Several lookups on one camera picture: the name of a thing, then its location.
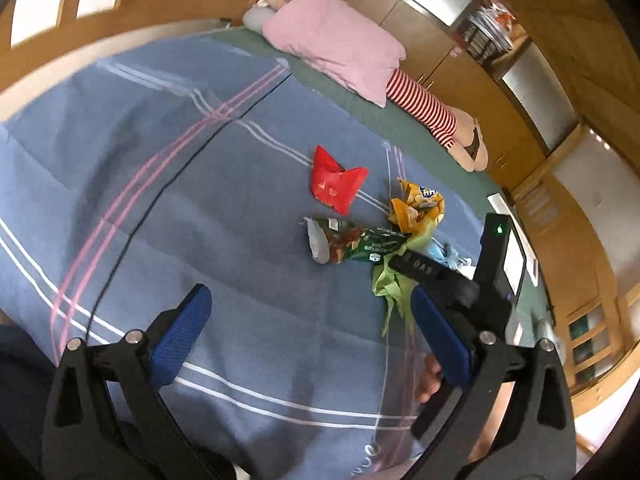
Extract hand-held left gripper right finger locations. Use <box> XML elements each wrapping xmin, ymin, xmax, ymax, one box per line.
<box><xmin>400</xmin><ymin>285</ymin><xmax>576</xmax><ymax>480</ymax></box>

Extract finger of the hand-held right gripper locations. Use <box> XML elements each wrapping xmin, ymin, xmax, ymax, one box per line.
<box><xmin>389</xmin><ymin>254</ymin><xmax>481</xmax><ymax>308</ymax></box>

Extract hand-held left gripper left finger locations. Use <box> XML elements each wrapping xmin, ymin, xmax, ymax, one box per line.
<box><xmin>42</xmin><ymin>284</ymin><xmax>236</xmax><ymax>480</ymax></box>

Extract light green plastic bag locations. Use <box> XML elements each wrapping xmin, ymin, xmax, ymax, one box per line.
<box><xmin>371</xmin><ymin>230</ymin><xmax>436</xmax><ymax>338</ymax></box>

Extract yellow snack bag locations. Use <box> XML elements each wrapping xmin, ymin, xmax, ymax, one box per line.
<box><xmin>387</xmin><ymin>177</ymin><xmax>446</xmax><ymax>235</ymax></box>

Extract person's right hand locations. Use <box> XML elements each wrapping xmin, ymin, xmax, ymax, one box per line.
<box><xmin>419</xmin><ymin>354</ymin><xmax>445</xmax><ymax>398</ymax></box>

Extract white crumpled wrapper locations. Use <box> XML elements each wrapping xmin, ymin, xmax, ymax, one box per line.
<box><xmin>431</xmin><ymin>242</ymin><xmax>463</xmax><ymax>271</ymax></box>

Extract green snack wrapper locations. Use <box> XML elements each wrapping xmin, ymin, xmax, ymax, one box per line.
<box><xmin>302</xmin><ymin>216</ymin><xmax>416</xmax><ymax>265</ymax></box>

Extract red foil packet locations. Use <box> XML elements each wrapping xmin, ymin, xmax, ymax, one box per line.
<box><xmin>309</xmin><ymin>145</ymin><xmax>370</xmax><ymax>216</ymax></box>

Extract blue plaid bed sheet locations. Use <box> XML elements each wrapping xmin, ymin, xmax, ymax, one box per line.
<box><xmin>0</xmin><ymin>35</ymin><xmax>501</xmax><ymax>480</ymax></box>

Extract green bed mat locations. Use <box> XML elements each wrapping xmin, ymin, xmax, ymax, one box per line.
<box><xmin>215</xmin><ymin>25</ymin><xmax>556</xmax><ymax>341</ymax></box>

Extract striped plush toy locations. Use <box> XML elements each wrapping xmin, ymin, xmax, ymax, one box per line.
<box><xmin>385</xmin><ymin>69</ymin><xmax>488</xmax><ymax>173</ymax></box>

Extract pink pillow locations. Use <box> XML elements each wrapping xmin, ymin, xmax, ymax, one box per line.
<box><xmin>261</xmin><ymin>0</ymin><xmax>407</xmax><ymax>108</ymax></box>

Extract stack of books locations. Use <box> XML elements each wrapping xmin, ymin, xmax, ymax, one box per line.
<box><xmin>452</xmin><ymin>0</ymin><xmax>528</xmax><ymax>68</ymax></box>

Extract grey-blue plush toy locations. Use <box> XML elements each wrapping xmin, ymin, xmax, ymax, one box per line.
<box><xmin>242</xmin><ymin>4</ymin><xmax>273</xmax><ymax>31</ymax></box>

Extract wooden wall cabinets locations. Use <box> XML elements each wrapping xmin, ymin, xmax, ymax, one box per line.
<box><xmin>320</xmin><ymin>0</ymin><xmax>546</xmax><ymax>186</ymax></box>

